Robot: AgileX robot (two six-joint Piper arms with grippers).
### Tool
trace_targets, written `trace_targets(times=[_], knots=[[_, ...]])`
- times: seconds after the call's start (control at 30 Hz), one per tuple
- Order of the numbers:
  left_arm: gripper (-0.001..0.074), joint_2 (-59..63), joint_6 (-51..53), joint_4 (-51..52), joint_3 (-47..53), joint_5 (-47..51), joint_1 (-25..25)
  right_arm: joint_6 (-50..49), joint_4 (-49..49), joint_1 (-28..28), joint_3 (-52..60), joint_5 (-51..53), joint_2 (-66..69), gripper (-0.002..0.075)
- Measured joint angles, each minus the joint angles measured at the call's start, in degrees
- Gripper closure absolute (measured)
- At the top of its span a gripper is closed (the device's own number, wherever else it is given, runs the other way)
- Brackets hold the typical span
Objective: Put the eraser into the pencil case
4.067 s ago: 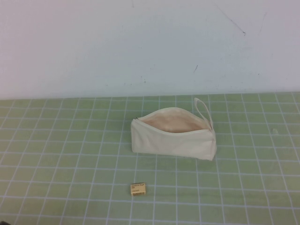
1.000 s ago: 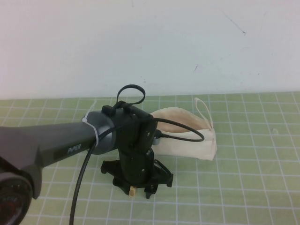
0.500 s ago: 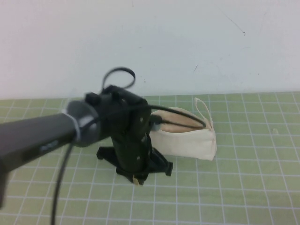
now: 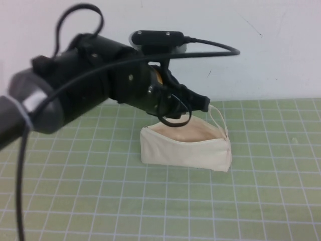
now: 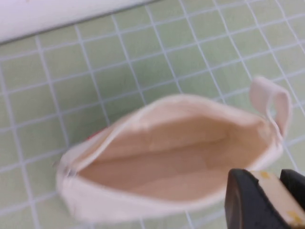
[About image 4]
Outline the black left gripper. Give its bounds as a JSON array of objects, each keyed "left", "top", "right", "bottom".
[{"left": 107, "top": 59, "right": 210, "bottom": 119}]

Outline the cream fabric pencil case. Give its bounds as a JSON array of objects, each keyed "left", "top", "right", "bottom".
[{"left": 139, "top": 104, "right": 232, "bottom": 173}]

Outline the green grid cutting mat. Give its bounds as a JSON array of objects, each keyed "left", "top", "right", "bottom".
[{"left": 0, "top": 98, "right": 321, "bottom": 241}]

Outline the white zip tie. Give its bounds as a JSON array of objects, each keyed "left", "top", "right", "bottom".
[{"left": 6, "top": 95, "right": 35, "bottom": 132}]

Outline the short black gripper cable loop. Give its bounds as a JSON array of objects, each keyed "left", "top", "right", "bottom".
[{"left": 157, "top": 93, "right": 193, "bottom": 128}]

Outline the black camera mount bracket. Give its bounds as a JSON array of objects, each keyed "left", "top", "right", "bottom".
[{"left": 141, "top": 44, "right": 181, "bottom": 87}]

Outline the long black camera cable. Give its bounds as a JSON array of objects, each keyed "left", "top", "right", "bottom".
[{"left": 15, "top": 36, "right": 241, "bottom": 241}]

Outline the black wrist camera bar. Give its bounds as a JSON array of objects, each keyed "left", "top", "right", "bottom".
[{"left": 128, "top": 30, "right": 188, "bottom": 55}]

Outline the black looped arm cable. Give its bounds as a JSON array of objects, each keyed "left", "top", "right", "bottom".
[{"left": 51, "top": 3, "right": 105, "bottom": 57}]

